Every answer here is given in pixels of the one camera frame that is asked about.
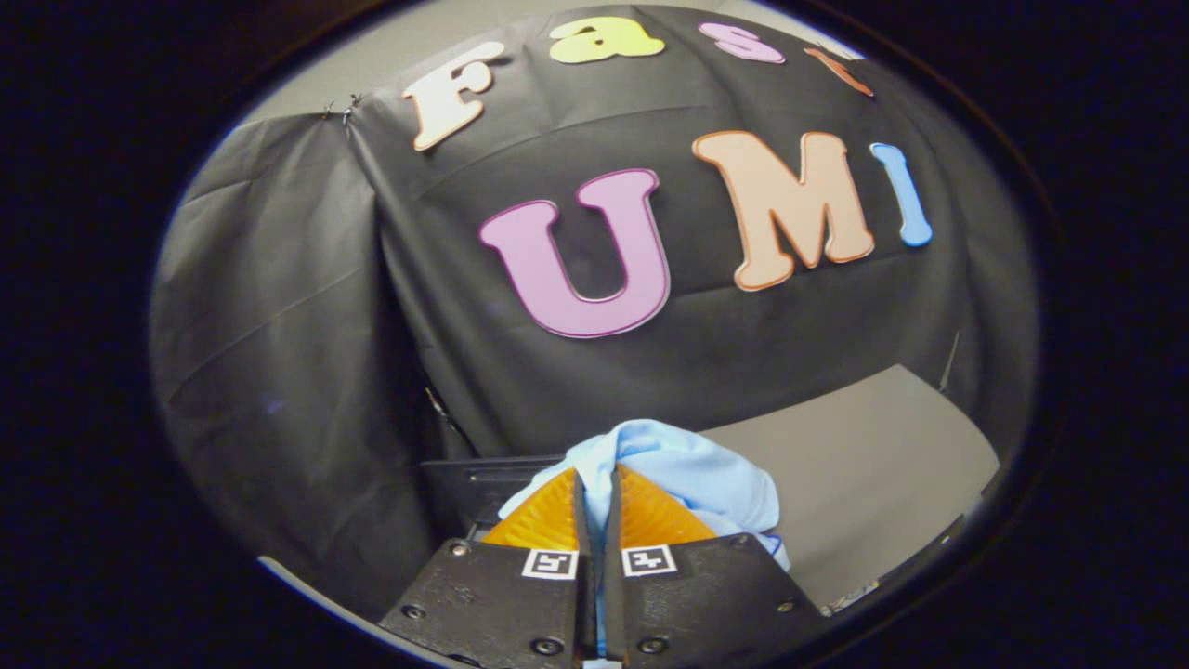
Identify light blue clothes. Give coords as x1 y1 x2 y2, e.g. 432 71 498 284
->
499 419 792 572

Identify beige cabinet with grey top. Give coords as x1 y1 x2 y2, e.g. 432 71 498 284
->
697 364 1002 614

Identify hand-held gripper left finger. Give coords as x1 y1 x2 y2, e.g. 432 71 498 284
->
379 467 595 669

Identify black backdrop cloth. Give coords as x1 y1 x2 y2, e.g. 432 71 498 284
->
149 5 1039 623

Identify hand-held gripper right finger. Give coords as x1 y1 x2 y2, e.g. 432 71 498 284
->
602 463 828 669

